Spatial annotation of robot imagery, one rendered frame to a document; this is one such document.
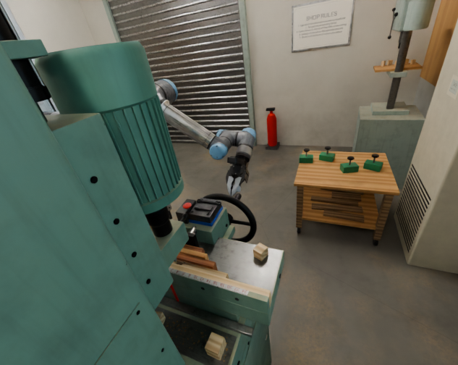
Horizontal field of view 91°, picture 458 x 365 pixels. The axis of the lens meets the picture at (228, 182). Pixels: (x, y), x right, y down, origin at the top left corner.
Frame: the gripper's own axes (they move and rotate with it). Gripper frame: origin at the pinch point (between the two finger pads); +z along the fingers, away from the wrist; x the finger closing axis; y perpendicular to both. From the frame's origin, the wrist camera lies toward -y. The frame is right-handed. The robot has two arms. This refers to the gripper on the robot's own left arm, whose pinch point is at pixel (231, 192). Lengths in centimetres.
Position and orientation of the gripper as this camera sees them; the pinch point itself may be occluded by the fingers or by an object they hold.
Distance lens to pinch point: 99.8
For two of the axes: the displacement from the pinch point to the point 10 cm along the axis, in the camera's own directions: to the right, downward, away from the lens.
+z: -2.5, 8.9, -3.9
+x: -9.2, -0.9, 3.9
